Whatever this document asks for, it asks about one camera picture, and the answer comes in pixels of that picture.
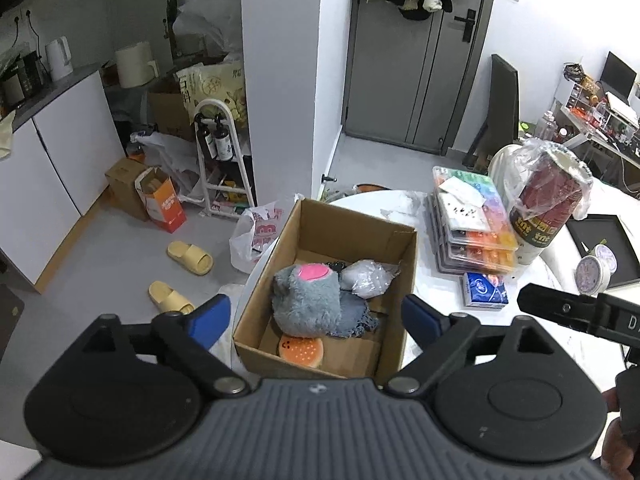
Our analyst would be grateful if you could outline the blue tissue packet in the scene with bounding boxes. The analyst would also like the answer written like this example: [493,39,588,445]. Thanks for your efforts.
[460,272,507,312]

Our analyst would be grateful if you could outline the white folded paper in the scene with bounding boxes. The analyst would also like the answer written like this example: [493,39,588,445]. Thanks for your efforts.
[439,178,482,197]

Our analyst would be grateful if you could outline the white electric kettle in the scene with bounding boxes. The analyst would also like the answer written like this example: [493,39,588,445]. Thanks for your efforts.
[44,36,74,83]

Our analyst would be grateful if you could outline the white plastic bag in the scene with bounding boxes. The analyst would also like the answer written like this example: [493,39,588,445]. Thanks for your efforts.
[129,129,207,202]

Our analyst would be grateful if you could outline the grey and pink plush toy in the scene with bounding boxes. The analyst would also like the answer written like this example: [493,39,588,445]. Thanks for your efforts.
[271,262,344,337]

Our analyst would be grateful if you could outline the yellow slipper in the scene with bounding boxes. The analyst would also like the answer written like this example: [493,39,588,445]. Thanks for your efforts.
[166,240,215,277]
[148,280,196,317]

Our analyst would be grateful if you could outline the cluttered white desk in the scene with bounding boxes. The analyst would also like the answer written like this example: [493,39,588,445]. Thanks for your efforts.
[559,50,640,197]

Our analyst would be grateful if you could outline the dark grey door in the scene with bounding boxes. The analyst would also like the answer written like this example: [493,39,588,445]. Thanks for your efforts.
[342,0,501,157]

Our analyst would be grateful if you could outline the cream cloth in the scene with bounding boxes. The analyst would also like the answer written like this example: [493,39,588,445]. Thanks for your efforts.
[0,109,17,159]

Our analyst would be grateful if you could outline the white floor cabinet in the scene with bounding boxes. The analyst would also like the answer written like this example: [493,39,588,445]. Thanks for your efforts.
[0,62,127,294]

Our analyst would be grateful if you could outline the orange cardboard box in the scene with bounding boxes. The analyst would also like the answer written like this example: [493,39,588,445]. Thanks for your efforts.
[135,167,188,235]

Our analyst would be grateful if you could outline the black monitor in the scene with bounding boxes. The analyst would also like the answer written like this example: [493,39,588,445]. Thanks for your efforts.
[599,51,639,104]

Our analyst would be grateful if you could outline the blue denim cloth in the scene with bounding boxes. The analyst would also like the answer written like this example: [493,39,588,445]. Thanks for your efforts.
[327,292,384,339]

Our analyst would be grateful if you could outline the pile of translucent bags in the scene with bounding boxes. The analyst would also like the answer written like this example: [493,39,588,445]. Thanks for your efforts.
[172,0,244,62]

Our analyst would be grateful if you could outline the small brown cardboard box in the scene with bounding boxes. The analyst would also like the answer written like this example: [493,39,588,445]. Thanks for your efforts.
[104,156,152,222]

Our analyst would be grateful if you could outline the red-printed plastic bag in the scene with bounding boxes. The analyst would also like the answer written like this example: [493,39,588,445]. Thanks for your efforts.
[228,193,305,276]

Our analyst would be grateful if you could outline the colourful bead storage case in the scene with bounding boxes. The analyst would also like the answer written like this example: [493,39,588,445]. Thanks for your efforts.
[431,165,519,256]

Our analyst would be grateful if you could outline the person's right hand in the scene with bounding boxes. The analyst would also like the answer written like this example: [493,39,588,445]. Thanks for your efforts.
[602,389,640,479]

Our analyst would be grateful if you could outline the yellow printed rice bag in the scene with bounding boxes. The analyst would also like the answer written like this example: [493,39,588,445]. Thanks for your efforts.
[175,61,249,127]

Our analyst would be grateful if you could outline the cream round appliance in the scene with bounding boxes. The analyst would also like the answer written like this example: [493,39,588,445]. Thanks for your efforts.
[115,41,160,89]

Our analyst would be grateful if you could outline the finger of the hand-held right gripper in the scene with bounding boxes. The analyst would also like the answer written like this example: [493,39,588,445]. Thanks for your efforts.
[517,283,602,332]

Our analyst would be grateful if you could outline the black leaning panel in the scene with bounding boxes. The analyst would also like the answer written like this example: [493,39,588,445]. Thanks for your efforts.
[462,53,521,172]

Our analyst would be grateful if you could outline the orange burger plush toy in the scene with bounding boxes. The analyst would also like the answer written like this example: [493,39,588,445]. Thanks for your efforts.
[278,334,324,363]

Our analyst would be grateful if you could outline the white rolling rack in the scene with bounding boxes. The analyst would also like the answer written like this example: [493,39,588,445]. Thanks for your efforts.
[193,99,257,219]

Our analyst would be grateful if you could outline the dark glass bottle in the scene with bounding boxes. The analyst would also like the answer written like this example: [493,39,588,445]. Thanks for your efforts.
[212,114,234,161]
[197,115,219,162]

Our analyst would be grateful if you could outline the black countertop appliance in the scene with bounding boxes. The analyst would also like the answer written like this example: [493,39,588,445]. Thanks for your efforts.
[0,52,46,107]

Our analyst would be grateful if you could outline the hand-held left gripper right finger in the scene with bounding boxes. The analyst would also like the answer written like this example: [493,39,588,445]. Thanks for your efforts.
[384,294,551,397]

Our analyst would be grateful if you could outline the white bead pegboard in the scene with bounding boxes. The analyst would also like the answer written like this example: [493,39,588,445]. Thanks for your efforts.
[438,193,492,232]

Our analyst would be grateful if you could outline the large brown cardboard box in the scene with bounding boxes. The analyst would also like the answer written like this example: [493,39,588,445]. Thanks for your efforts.
[147,87,197,142]

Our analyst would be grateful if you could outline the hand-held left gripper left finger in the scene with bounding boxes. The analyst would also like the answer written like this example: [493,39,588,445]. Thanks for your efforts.
[77,293,253,402]

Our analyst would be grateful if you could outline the black rectangular tray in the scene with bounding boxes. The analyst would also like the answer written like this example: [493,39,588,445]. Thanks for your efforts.
[564,213,640,292]

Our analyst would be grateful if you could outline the grey bead storage case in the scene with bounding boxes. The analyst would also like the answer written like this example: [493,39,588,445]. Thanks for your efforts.
[426,192,516,277]

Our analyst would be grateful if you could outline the black door handle lock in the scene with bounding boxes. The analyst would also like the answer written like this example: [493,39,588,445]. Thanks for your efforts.
[453,8,479,44]

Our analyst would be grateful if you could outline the white item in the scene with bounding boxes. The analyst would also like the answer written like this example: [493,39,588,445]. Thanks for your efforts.
[339,258,402,302]

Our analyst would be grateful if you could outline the round white tin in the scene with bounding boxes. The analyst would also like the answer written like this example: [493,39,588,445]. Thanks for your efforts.
[592,243,619,267]
[574,254,612,295]

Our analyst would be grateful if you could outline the white round container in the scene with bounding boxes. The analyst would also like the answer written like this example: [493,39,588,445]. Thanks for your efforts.
[487,143,527,212]

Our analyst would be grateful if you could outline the plastic-wrapped paper cup stack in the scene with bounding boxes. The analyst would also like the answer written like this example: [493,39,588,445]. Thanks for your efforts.
[506,139,594,267]

